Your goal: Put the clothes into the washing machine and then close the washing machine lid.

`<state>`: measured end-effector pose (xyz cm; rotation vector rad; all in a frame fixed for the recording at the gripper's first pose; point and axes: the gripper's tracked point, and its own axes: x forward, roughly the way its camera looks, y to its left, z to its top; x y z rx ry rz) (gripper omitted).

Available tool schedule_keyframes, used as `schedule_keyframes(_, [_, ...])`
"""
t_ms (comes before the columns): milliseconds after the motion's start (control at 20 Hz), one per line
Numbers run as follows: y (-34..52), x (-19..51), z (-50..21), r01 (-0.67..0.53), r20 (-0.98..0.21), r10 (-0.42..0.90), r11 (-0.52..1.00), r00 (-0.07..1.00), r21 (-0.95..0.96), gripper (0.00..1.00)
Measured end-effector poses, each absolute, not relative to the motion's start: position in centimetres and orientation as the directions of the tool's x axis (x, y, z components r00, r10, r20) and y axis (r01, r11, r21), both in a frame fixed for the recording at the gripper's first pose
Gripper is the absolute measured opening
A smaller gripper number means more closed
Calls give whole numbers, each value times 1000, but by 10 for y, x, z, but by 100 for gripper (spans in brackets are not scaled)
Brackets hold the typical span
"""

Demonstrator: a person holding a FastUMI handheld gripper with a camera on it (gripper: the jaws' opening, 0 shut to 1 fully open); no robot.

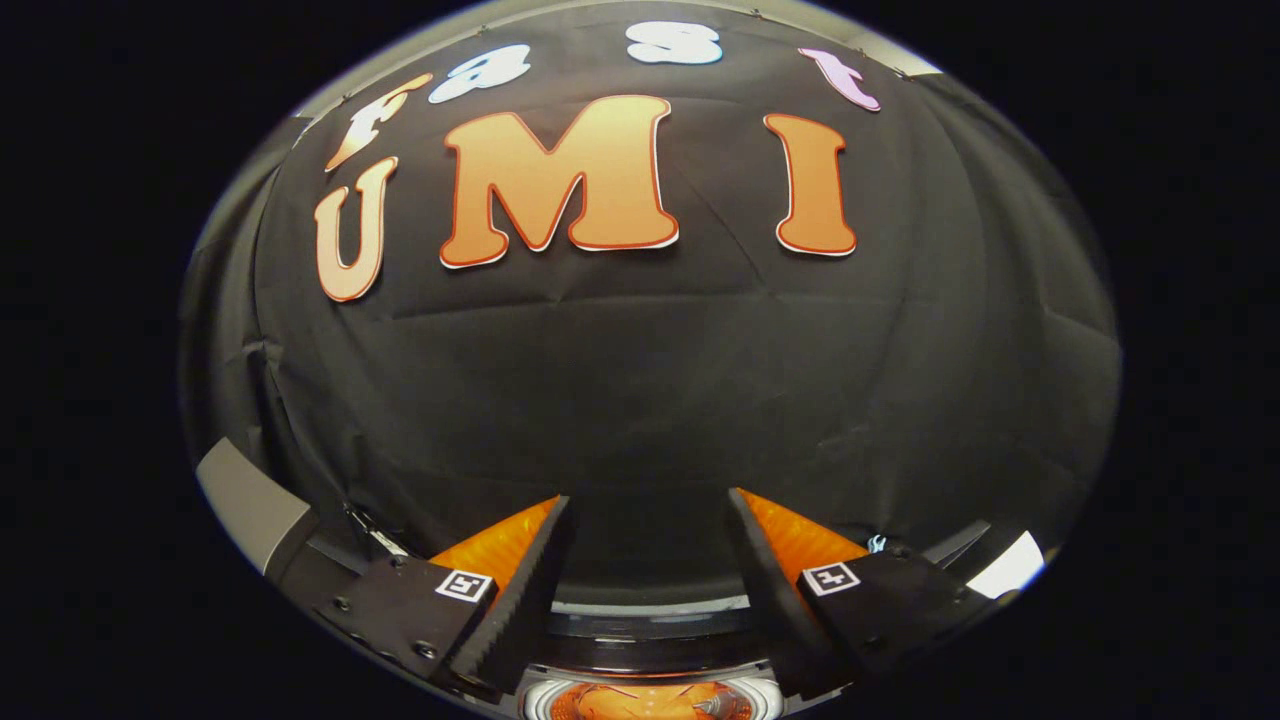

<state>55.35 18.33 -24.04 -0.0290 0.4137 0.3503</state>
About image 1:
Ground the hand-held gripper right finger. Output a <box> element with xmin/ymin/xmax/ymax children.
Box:
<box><xmin>726</xmin><ymin>488</ymin><xmax>987</xmax><ymax>703</ymax></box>

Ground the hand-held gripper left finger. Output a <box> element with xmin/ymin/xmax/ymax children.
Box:
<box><xmin>330</xmin><ymin>495</ymin><xmax>573</xmax><ymax>703</ymax></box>

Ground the dark grey washing machine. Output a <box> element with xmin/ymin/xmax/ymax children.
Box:
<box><xmin>280</xmin><ymin>500</ymin><xmax>993</xmax><ymax>720</ymax></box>

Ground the orange button shirt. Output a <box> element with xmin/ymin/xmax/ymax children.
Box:
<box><xmin>548</xmin><ymin>682</ymin><xmax>753</xmax><ymax>720</ymax></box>

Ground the black backdrop cloth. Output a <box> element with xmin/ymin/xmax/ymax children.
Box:
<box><xmin>180</xmin><ymin>0</ymin><xmax>1121</xmax><ymax>606</ymax></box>

